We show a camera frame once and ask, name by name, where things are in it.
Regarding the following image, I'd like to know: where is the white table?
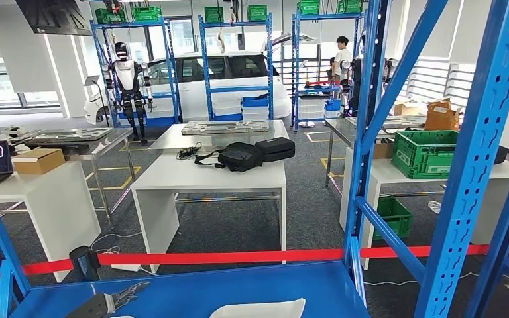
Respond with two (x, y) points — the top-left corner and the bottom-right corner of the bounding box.
(0, 160), (101, 284)
(131, 153), (288, 273)
(339, 146), (509, 271)

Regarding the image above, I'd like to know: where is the cardboard box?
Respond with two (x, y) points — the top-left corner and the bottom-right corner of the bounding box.
(12, 148), (66, 176)
(424, 98), (461, 132)
(372, 142), (394, 160)
(394, 99), (423, 117)

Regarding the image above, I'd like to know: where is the green plastic crate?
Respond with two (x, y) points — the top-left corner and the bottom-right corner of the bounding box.
(337, 0), (363, 14)
(372, 196), (412, 241)
(297, 0), (320, 15)
(204, 6), (224, 23)
(247, 4), (268, 21)
(391, 129), (459, 180)
(95, 7), (126, 24)
(131, 6), (162, 22)

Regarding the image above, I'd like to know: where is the white car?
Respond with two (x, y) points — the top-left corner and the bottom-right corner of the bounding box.
(84, 52), (292, 125)

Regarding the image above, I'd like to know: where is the black cable bundle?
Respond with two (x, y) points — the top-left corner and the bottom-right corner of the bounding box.
(176, 142), (203, 161)

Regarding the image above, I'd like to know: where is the white power strip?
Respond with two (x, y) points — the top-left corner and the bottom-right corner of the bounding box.
(111, 262), (143, 273)

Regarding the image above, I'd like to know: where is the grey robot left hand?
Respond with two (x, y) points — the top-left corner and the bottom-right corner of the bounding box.
(66, 280), (150, 318)

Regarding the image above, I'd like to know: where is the person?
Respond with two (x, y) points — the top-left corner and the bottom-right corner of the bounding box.
(331, 36), (353, 95)

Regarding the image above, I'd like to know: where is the black backpack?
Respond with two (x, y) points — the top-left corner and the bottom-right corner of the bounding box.
(194, 141), (264, 173)

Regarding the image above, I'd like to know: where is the grey metal part tray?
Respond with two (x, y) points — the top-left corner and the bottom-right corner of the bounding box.
(181, 121), (270, 136)
(30, 127), (114, 144)

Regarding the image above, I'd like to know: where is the blue steel shelf rack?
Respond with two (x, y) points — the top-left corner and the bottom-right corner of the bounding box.
(0, 0), (509, 318)
(290, 11), (367, 133)
(198, 14), (275, 121)
(89, 17), (183, 128)
(463, 123), (509, 318)

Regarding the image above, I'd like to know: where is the white black humanoid robot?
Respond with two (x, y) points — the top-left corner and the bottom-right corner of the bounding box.
(101, 42), (154, 146)
(340, 54), (398, 119)

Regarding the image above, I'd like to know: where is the white floor cable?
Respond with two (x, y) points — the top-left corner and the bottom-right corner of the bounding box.
(364, 272), (479, 287)

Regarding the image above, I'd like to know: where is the red barrier belt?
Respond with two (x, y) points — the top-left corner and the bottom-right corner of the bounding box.
(0, 242), (509, 283)

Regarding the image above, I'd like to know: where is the black barrier post head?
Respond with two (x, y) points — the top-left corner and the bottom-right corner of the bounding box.
(69, 245), (101, 282)

